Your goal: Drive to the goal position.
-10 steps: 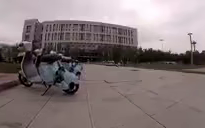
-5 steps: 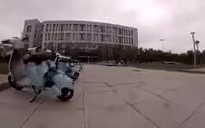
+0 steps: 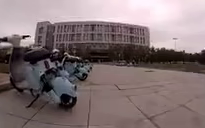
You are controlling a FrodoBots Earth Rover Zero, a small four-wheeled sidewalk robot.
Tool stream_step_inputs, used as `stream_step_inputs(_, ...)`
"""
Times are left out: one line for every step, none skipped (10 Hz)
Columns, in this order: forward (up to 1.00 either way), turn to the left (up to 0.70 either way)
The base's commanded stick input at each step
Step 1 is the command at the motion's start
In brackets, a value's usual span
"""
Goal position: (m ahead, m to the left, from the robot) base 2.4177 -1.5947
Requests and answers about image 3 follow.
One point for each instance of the pale vehicle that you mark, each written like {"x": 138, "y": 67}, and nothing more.
{"x": 121, "y": 63}

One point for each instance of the grey stone slab plaza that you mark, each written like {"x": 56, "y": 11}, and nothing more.
{"x": 130, "y": 96}

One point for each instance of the grass strip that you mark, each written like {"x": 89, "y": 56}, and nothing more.
{"x": 176, "y": 67}

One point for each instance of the row of pale blue scooters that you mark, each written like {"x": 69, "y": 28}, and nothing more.
{"x": 53, "y": 76}

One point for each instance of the row of dark trees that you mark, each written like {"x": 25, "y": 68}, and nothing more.
{"x": 163, "y": 55}

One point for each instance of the pale curved multi-storey building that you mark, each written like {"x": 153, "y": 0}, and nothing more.
{"x": 93, "y": 36}

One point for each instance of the street lamp pole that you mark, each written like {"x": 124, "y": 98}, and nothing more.
{"x": 175, "y": 43}

